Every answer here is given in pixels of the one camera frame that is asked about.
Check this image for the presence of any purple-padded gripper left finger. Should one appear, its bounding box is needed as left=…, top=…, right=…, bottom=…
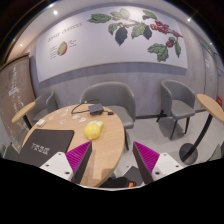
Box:
left=39, top=140, right=93, bottom=185

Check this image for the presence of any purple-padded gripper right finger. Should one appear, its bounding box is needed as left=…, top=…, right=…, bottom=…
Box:
left=132, top=141, right=184, bottom=185

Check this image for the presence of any yellow computer mouse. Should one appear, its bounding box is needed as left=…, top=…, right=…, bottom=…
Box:
left=84, top=121, right=104, bottom=140

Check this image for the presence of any black mouse pad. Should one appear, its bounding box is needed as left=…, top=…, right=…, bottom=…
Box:
left=19, top=129, right=74, bottom=167

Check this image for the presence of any round wooden table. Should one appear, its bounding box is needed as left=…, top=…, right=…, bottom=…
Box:
left=21, top=103, right=126, bottom=188

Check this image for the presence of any black orange object under table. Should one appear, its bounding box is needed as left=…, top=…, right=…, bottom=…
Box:
left=101, top=166, right=143, bottom=188

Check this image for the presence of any round side table right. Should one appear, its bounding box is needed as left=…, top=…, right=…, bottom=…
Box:
left=179, top=94, right=224, bottom=165

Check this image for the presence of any white small box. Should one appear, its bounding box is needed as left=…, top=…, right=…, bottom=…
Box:
left=36, top=119, right=46, bottom=127

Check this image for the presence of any black power adapter box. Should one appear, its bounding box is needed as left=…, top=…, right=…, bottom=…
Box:
left=89, top=103, right=104, bottom=115

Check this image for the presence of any grey armchair left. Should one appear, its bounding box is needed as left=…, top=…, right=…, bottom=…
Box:
left=31, top=91, right=58, bottom=122

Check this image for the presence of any grey armchair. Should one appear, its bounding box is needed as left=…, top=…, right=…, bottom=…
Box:
left=157, top=80, right=195, bottom=137
left=79, top=81, right=137, bottom=152
left=31, top=91, right=58, bottom=122

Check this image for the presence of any grey armchair middle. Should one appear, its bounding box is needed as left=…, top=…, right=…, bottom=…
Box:
left=79, top=81, right=137, bottom=152

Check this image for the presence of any grey armchair right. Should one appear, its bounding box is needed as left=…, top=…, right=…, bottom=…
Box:
left=157, top=80, right=195, bottom=137

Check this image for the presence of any small round table left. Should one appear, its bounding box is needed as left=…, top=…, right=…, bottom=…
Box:
left=11, top=102, right=36, bottom=129

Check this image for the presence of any grey door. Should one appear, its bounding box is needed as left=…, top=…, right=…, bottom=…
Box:
left=201, top=43, right=218, bottom=99

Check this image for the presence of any black cable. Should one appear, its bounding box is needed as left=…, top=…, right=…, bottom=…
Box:
left=70, top=99, right=115, bottom=116

